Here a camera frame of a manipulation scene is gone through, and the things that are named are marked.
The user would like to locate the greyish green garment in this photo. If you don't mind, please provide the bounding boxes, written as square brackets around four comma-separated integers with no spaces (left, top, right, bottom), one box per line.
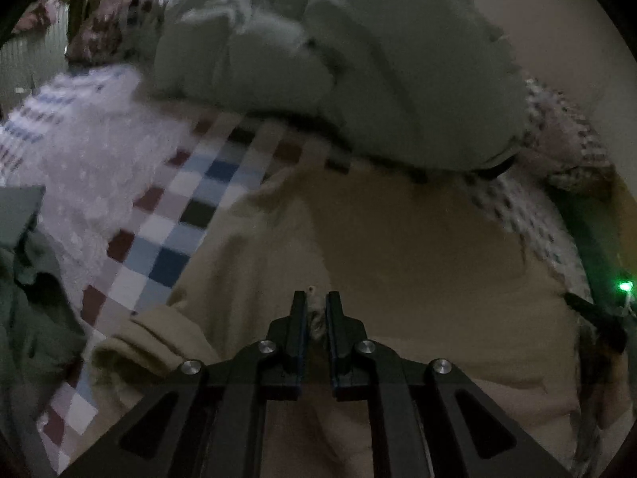
[0,184,86,411]

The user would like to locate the pink cloth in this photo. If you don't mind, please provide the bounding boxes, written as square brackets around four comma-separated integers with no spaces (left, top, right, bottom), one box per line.
[14,0,59,35]

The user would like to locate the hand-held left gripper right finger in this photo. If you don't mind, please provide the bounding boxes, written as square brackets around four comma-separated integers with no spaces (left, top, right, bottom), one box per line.
[326,290,573,478]

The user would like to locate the pale green duvet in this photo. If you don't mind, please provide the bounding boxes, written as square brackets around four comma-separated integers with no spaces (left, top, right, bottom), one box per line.
[152,0,529,174]

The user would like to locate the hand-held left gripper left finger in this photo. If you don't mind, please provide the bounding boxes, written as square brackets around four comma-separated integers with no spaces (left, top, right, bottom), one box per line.
[60,290,309,478]

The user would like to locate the dark checkered quilt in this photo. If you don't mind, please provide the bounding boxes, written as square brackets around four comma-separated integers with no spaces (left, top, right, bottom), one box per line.
[468,77,619,306]

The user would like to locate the white ribbed suitcase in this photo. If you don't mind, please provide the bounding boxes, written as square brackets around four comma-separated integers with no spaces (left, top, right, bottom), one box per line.
[0,1,70,110]

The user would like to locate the checkered bed sheet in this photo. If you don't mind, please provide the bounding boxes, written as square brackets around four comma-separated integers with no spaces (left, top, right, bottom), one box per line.
[0,65,359,474]

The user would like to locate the floral pillow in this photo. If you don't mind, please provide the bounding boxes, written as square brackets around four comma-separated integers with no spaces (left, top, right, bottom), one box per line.
[64,4,133,67]

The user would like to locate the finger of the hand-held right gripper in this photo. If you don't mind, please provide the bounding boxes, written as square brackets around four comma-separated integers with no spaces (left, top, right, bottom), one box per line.
[565,293,629,355]

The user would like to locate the beige garment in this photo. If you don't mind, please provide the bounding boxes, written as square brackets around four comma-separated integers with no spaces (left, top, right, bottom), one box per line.
[90,164,618,478]

